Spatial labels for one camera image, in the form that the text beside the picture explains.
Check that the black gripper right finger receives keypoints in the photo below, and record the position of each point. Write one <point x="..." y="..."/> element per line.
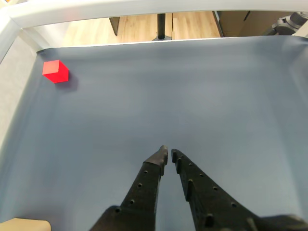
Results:
<point x="211" y="207"/>

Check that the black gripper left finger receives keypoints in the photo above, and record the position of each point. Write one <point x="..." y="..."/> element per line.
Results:
<point x="142" y="192"/>

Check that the red cube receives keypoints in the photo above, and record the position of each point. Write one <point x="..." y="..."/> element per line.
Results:
<point x="56" y="71"/>

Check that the beige metal box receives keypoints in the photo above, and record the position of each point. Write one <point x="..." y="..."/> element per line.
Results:
<point x="24" y="225"/>

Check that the black stand pole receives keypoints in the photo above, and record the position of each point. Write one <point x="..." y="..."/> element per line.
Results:
<point x="161" y="26"/>

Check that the dark furniture panel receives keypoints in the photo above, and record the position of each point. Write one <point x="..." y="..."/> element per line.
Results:
<point x="115" y="25"/>

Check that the brown cabinet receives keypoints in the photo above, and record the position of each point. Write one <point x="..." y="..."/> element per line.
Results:
<point x="235" y="24"/>

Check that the grey tripod head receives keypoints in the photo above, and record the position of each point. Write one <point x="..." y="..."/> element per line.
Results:
<point x="286" y="24"/>

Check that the silver table frame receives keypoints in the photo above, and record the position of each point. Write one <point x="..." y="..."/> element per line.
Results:
<point x="72" y="12"/>

